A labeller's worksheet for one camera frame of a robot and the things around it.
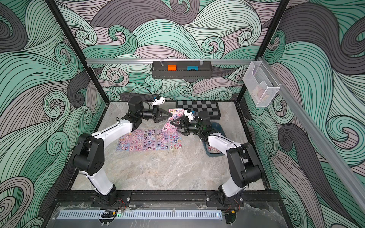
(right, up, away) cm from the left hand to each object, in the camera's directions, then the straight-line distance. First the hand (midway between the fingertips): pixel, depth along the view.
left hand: (170, 115), depth 72 cm
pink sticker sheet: (+2, +1, +2) cm, 3 cm away
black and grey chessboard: (+30, +6, +41) cm, 51 cm away
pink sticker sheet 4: (-7, -18, +25) cm, 32 cm away
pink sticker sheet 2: (-25, -18, +23) cm, 39 cm away
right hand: (+1, -6, +8) cm, 10 cm away
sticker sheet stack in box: (+26, -23, +18) cm, 39 cm away
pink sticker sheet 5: (+2, -19, +23) cm, 30 cm away
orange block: (0, +32, +20) cm, 38 cm away
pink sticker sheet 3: (-17, -18, +23) cm, 34 cm away
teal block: (+16, +32, +23) cm, 42 cm away
